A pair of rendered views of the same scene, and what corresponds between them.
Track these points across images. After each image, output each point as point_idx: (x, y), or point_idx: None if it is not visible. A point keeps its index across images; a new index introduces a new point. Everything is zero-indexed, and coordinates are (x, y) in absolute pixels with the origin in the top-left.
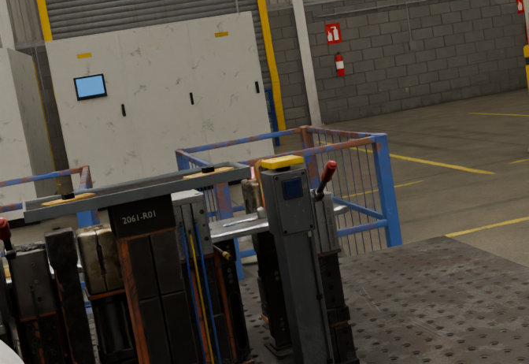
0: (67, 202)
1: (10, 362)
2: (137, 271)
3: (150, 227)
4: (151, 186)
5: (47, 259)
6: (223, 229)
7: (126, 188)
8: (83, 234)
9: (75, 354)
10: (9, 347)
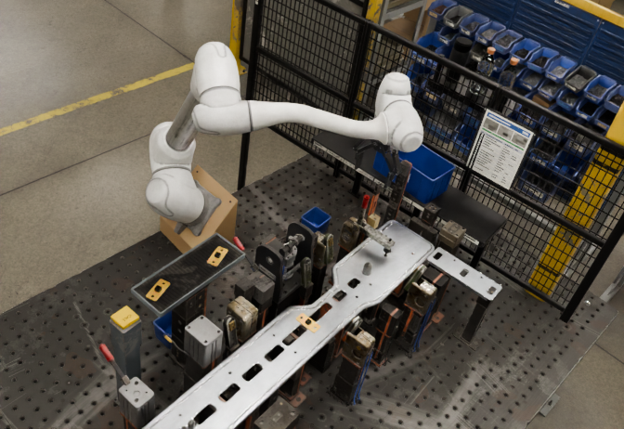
0: (202, 241)
1: (150, 194)
2: None
3: None
4: (172, 261)
5: None
6: (206, 396)
7: (197, 272)
8: (239, 296)
9: None
10: (159, 200)
